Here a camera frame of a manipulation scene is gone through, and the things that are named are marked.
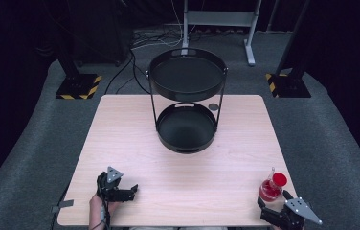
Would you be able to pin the black stand with striped base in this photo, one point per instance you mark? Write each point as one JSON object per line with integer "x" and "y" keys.
{"x": 288, "y": 84}
{"x": 77, "y": 85}

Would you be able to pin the grey metal frame stand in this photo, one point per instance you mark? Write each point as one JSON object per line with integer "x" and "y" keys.
{"x": 219, "y": 18}

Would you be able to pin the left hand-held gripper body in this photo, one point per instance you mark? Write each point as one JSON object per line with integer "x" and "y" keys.
{"x": 112, "y": 191}

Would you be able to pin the grey tape strip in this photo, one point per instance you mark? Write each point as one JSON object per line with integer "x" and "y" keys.
{"x": 62, "y": 206}

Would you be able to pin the person's left hand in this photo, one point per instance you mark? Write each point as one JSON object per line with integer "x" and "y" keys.
{"x": 96, "y": 206}

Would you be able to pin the round dark table grommet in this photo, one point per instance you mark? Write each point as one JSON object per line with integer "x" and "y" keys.
{"x": 213, "y": 106}

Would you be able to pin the black cabinet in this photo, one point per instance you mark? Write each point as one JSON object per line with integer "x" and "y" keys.
{"x": 101, "y": 28}

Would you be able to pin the black two-tier round rack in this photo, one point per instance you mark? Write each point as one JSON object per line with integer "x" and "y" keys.
{"x": 187, "y": 76}

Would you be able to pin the person's right hand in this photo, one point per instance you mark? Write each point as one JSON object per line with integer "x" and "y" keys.
{"x": 275, "y": 227}

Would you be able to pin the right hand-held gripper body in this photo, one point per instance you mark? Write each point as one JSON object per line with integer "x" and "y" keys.
{"x": 291, "y": 214}

